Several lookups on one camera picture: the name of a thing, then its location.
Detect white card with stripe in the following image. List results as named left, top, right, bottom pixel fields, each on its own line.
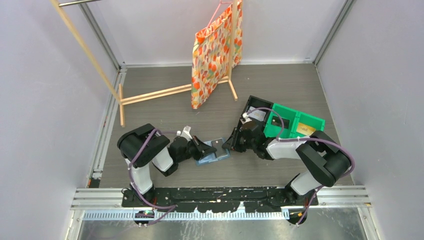
left=248, top=110, right=267, bottom=122

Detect black plastic bin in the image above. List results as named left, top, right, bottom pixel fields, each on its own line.
left=240, top=95, right=274, bottom=132

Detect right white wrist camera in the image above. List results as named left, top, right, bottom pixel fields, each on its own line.
left=240, top=112, right=252, bottom=125

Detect wooden clothes rack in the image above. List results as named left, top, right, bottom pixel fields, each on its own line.
left=51, top=0, right=238, bottom=127

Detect aluminium frame rail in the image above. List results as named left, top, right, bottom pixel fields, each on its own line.
left=70, top=185, right=372, bottom=210

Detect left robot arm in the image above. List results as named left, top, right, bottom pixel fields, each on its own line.
left=117, top=123, right=217, bottom=207

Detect gold card in bin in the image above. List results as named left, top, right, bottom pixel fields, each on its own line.
left=296, top=122, right=316, bottom=136

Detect pink clothes hanger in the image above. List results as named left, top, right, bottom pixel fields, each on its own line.
left=206, top=0, right=233, bottom=27

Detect floral orange fabric bag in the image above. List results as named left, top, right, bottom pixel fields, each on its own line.
left=191, top=0, right=243, bottom=109

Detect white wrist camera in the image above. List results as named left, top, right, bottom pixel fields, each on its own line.
left=240, top=112, right=252, bottom=125
left=176, top=125, right=193, bottom=141

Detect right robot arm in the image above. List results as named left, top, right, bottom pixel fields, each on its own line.
left=222, top=120, right=354, bottom=205

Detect green plastic bin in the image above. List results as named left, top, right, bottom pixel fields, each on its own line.
left=264, top=103, right=326, bottom=139

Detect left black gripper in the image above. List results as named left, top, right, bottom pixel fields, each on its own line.
left=177, top=135, right=217, bottom=163

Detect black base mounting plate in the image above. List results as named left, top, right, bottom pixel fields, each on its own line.
left=121, top=186, right=319, bottom=213

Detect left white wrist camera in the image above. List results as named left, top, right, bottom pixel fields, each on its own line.
left=176, top=125, right=193, bottom=141

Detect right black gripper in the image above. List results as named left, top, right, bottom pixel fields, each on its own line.
left=222, top=127, right=256, bottom=154

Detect blue leather card holder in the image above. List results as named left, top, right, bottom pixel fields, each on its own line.
left=195, top=137, right=230, bottom=166

